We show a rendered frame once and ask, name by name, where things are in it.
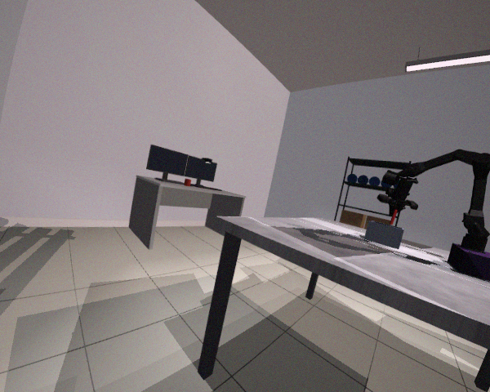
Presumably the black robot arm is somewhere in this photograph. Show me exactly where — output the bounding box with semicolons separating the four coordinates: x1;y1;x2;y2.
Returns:
382;149;490;254

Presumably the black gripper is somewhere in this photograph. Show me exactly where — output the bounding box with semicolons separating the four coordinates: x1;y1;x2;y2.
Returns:
377;187;418;216

